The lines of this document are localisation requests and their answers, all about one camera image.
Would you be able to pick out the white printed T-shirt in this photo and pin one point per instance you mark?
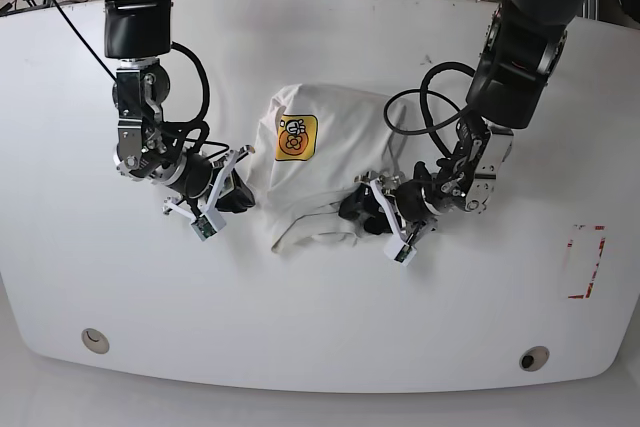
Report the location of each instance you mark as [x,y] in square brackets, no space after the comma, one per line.
[311,144]

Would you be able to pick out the right table grommet hole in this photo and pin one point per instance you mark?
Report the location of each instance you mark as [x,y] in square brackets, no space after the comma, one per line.
[534,358]

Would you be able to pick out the table grommet hole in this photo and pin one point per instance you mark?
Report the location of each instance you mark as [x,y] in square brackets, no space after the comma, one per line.
[534,358]
[95,341]

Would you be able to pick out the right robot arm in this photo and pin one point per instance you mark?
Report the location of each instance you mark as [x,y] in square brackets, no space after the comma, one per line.
[141,29]

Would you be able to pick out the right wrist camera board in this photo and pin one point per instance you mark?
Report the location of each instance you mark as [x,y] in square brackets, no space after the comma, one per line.
[204,228]

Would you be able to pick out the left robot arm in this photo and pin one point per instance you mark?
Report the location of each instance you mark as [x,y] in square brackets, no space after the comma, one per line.
[523,46]

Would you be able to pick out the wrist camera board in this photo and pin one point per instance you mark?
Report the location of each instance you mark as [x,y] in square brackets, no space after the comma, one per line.
[204,228]
[399,251]

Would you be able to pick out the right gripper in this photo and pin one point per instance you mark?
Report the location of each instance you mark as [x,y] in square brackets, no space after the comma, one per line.
[178,156]

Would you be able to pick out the left table grommet hole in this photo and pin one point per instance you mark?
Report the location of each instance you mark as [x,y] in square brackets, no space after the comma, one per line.
[95,341]

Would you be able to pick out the red tape rectangle marking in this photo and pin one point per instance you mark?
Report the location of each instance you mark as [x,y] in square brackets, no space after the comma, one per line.
[582,260]

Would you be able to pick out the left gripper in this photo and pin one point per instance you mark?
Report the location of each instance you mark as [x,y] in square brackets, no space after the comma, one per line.
[409,208]

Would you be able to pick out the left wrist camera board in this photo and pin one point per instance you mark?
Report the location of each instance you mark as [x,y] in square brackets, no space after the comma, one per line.
[399,251]

